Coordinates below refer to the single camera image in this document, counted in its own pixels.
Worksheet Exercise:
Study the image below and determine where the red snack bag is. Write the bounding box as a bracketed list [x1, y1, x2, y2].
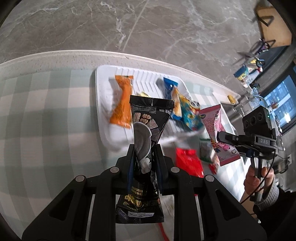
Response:
[175, 148, 204, 178]

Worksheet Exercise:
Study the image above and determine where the black snack packet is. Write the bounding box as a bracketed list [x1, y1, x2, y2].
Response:
[115, 95, 175, 224]

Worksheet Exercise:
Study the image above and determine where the green-edged sunflower seed packet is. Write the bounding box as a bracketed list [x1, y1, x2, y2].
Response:
[199, 138, 220, 167]

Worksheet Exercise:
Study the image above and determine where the pink snack packet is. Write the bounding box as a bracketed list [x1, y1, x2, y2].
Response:
[199, 104, 241, 167]

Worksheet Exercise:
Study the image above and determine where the orange snack bar packet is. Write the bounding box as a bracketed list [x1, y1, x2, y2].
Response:
[109, 75, 133, 128]

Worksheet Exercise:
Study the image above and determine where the blue panda walnut packet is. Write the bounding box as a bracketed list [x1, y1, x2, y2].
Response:
[179, 94, 203, 131]

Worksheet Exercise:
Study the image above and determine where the blue bread snack packet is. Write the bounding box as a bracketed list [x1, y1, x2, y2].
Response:
[162, 77, 183, 121]

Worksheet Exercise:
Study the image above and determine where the white long snack packet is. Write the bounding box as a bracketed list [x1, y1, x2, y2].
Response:
[160, 195, 175, 218]

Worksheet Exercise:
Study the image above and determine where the gold snack packet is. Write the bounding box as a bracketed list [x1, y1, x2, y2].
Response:
[138, 91, 149, 97]

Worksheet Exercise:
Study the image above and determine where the person's right hand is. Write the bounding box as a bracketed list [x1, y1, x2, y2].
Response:
[244, 166, 274, 195]

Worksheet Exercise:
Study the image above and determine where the steel sink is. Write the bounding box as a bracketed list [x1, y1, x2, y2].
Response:
[221, 102, 252, 135]

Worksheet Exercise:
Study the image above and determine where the yellow sponge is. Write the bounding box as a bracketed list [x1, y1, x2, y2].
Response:
[227, 95, 237, 104]

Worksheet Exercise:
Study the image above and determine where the blue hanging holder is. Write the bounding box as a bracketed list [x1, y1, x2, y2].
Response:
[233, 65, 249, 82]

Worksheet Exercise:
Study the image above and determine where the green checkered tablecloth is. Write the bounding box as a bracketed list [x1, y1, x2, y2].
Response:
[0, 68, 246, 235]

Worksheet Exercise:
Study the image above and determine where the white plastic tray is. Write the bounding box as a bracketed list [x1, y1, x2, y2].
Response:
[95, 65, 204, 150]

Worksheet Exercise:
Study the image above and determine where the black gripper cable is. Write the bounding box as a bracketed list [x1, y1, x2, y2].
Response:
[239, 150, 278, 204]

